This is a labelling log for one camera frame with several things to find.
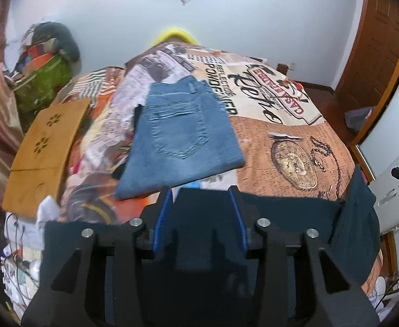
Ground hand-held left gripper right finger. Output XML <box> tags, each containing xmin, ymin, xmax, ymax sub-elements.
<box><xmin>228</xmin><ymin>186</ymin><xmax>380</xmax><ymax>327</ymax></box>

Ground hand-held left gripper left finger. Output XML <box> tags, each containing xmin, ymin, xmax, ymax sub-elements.
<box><xmin>21</xmin><ymin>186</ymin><xmax>174</xmax><ymax>327</ymax></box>

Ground dark teal pants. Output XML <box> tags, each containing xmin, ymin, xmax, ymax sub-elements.
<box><xmin>41</xmin><ymin>165</ymin><xmax>380</xmax><ymax>327</ymax></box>

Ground white suitcase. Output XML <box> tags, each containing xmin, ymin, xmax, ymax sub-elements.
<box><xmin>368</xmin><ymin>142</ymin><xmax>399</xmax><ymax>234</ymax></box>

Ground wood-framed white panel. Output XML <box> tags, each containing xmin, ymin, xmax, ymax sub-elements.
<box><xmin>349</xmin><ymin>31</ymin><xmax>399</xmax><ymax>184</ymax></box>

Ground grey cloth on floor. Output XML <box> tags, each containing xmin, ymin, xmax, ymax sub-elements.
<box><xmin>344</xmin><ymin>107</ymin><xmax>375</xmax><ymax>133</ymax></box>

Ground folded blue jeans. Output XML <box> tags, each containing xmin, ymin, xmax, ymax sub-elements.
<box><xmin>113</xmin><ymin>76</ymin><xmax>247</xmax><ymax>201</ymax></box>

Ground printed newspaper-style blanket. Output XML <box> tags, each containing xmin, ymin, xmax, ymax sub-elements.
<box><xmin>54</xmin><ymin>41</ymin><xmax>384</xmax><ymax>295</ymax></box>

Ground white crumpled tissue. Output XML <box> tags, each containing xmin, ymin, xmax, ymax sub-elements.
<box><xmin>36</xmin><ymin>196</ymin><xmax>62</xmax><ymax>229</ymax></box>

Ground brown wooden door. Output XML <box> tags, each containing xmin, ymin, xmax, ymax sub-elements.
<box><xmin>336</xmin><ymin>0</ymin><xmax>399</xmax><ymax>113</ymax></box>

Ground brown board with flower cutouts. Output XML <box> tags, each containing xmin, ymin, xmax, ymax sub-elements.
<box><xmin>2</xmin><ymin>97</ymin><xmax>92</xmax><ymax>219</ymax></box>

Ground green patterned bag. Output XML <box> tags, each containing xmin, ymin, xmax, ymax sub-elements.
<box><xmin>13</xmin><ymin>54</ymin><xmax>74</xmax><ymax>133</ymax></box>

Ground yellow round object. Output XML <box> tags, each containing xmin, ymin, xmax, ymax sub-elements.
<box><xmin>152</xmin><ymin>29</ymin><xmax>200</xmax><ymax>46</ymax></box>

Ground orange box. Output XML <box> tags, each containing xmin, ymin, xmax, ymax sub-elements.
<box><xmin>25</xmin><ymin>45</ymin><xmax>56</xmax><ymax>73</ymax></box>

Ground grey stuffed cushion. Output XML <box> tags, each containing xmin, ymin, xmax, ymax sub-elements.
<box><xmin>32</xmin><ymin>22</ymin><xmax>80</xmax><ymax>63</ymax></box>

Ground tangle of cables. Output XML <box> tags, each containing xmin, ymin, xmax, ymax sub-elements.
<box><xmin>2</xmin><ymin>213</ymin><xmax>43</xmax><ymax>307</ymax></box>

